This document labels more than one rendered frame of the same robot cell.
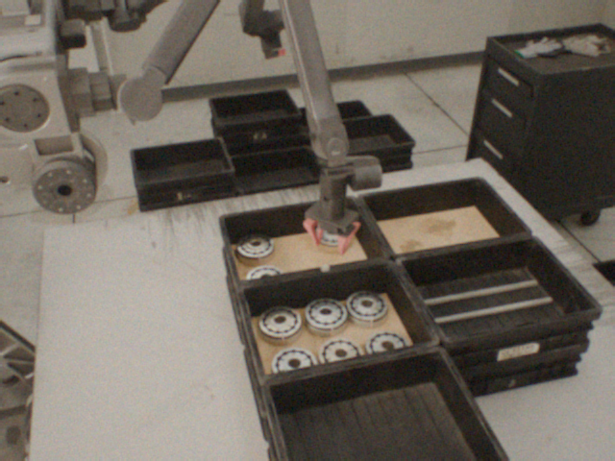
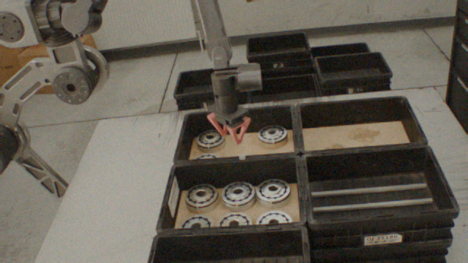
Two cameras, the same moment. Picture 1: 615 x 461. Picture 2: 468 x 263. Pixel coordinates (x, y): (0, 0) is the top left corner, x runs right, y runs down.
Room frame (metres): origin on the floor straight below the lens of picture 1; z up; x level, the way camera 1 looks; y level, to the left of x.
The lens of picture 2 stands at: (0.13, -0.48, 1.79)
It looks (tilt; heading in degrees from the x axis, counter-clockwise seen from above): 34 degrees down; 23
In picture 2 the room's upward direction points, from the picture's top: 9 degrees counter-clockwise
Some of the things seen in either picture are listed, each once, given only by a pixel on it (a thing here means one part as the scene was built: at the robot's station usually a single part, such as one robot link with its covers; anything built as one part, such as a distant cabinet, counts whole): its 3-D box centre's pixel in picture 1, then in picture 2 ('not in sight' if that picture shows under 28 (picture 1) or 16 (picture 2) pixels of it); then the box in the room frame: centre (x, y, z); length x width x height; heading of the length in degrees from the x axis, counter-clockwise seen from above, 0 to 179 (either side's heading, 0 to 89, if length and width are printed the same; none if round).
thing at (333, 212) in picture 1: (332, 206); (226, 102); (1.12, -0.05, 1.17); 0.10 x 0.07 x 0.07; 58
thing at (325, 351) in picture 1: (340, 354); (234, 225); (0.98, -0.08, 0.86); 0.10 x 0.10 x 0.01
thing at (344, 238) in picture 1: (338, 235); (234, 127); (1.10, -0.07, 1.10); 0.07 x 0.07 x 0.09; 58
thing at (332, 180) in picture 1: (335, 181); (225, 82); (1.12, -0.06, 1.24); 0.07 x 0.06 x 0.07; 106
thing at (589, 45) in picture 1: (589, 43); not in sight; (2.82, -1.27, 0.88); 0.29 x 0.22 x 0.03; 106
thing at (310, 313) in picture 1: (326, 313); (238, 193); (1.11, -0.05, 0.86); 0.10 x 0.10 x 0.01
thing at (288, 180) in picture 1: (276, 199); (284, 113); (2.41, 0.14, 0.31); 0.40 x 0.30 x 0.34; 106
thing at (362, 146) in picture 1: (359, 176); (352, 99); (2.52, -0.24, 0.37); 0.40 x 0.30 x 0.45; 106
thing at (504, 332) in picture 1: (493, 286); (374, 183); (1.14, -0.45, 0.92); 0.40 x 0.30 x 0.02; 105
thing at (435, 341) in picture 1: (332, 316); (232, 194); (1.04, -0.06, 0.92); 0.40 x 0.30 x 0.02; 105
